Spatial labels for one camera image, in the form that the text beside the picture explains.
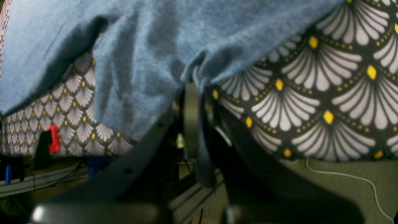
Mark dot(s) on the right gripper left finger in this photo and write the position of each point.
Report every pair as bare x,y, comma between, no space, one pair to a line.
136,188

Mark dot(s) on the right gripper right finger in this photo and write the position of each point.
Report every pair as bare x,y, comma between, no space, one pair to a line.
260,189

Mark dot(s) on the blue T-shirt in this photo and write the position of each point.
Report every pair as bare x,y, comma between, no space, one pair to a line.
144,50

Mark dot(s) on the red black table clamp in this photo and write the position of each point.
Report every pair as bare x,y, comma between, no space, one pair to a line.
47,145

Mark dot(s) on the fan-patterned table cloth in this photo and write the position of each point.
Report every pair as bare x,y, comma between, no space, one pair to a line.
329,92

